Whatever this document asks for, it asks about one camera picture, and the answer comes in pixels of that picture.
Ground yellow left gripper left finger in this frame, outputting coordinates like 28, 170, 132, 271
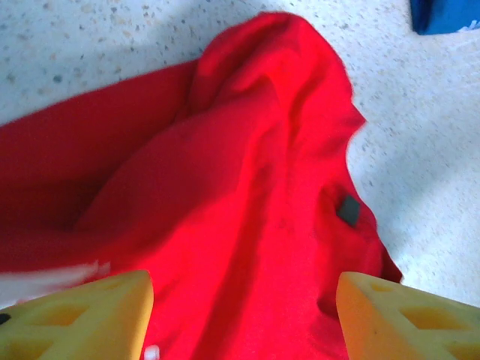
0, 269, 155, 360

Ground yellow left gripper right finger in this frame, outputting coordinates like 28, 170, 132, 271
335, 271, 480, 360

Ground red t-shirt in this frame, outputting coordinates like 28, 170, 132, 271
0, 10, 404, 360

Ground folded blue t-shirt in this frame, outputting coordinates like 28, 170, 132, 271
409, 0, 480, 37

